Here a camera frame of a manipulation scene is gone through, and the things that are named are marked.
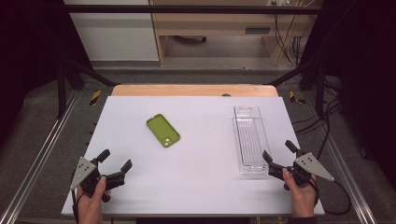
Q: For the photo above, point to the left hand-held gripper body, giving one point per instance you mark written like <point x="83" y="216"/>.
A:
<point x="83" y="170"/>

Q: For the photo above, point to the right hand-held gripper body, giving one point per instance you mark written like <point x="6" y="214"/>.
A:
<point x="311" y="165"/>

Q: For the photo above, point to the clear plastic packaging tray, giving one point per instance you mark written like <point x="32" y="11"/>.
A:
<point x="250" y="137"/>

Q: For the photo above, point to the green phone case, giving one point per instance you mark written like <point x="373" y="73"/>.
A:
<point x="162" y="129"/>

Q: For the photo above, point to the person's left hand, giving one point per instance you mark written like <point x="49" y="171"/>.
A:
<point x="90" y="207"/>

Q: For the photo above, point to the person's right hand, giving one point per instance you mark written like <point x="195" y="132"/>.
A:
<point x="302" y="200"/>

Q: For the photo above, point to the yellow black tape marker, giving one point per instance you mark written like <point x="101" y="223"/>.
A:
<point x="95" y="97"/>
<point x="292" y="97"/>

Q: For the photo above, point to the white cabinet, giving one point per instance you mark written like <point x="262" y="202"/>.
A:
<point x="115" y="37"/>

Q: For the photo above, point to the light wooden desk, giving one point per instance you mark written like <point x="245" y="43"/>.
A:
<point x="218" y="23"/>

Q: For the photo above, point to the aluminium rail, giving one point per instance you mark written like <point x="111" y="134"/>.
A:
<point x="345" y="174"/>
<point x="40" y="155"/>

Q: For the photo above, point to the black metal frame strut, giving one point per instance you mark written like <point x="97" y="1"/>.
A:
<point x="90" y="74"/>
<point x="299" y="71"/>

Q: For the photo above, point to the black metal frame bar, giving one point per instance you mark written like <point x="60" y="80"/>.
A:
<point x="186" y="9"/>

